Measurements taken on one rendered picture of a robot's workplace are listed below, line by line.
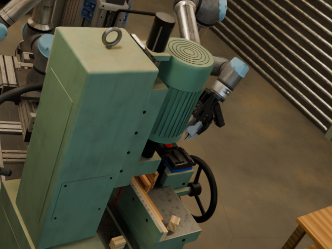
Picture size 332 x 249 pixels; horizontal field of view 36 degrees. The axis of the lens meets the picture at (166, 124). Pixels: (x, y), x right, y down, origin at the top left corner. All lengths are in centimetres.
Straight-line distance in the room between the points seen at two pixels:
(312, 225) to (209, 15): 127
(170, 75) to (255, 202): 221
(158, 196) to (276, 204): 189
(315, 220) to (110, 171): 156
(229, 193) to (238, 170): 30
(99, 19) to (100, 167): 97
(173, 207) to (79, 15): 103
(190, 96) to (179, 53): 14
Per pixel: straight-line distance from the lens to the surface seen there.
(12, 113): 321
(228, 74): 190
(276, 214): 363
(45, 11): 234
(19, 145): 300
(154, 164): 182
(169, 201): 193
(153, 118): 158
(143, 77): 138
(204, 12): 225
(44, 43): 229
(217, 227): 329
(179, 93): 156
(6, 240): 200
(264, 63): 518
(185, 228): 186
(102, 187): 163
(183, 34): 205
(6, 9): 215
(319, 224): 289
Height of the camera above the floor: 219
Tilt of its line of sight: 34 degrees down
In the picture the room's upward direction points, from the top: 23 degrees clockwise
